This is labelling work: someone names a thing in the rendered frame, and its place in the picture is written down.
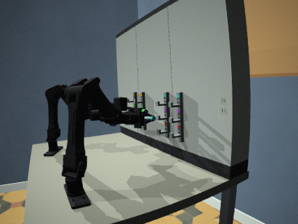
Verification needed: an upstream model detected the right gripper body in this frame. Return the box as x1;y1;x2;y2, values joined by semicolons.
128;108;145;128

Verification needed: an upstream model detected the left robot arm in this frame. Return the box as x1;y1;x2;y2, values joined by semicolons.
43;85;104;157

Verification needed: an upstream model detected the light grey panel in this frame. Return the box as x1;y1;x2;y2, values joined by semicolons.
116;0;251;179

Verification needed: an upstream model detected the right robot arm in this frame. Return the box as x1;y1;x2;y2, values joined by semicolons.
62;77;136;209

